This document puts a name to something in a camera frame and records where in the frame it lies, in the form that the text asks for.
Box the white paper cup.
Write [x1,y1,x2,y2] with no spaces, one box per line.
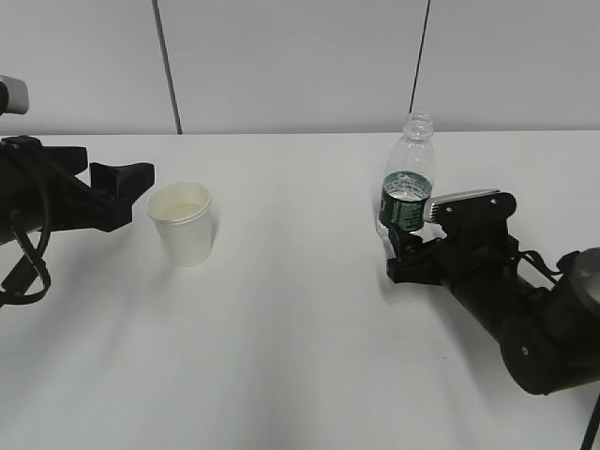
[147,181,213,267]

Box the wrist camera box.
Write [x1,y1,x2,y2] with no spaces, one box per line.
[423,189,517,234]
[0,75,29,115]

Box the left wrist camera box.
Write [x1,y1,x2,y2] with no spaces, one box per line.
[0,75,29,115]

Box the clear green-label water bottle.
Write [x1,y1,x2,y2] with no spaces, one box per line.
[377,112,436,243]

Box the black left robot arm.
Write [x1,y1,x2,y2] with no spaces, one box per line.
[1,136,155,244]

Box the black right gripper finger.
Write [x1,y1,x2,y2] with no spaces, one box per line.
[388,224,423,258]

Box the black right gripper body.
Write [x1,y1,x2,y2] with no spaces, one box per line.
[386,222,519,293]

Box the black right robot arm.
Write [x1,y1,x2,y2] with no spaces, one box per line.
[387,222,599,395]

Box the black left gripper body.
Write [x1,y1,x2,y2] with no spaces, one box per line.
[1,136,131,233]

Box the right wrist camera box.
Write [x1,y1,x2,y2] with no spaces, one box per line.
[423,189,517,234]

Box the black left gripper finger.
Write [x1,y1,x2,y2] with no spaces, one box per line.
[89,162,155,211]

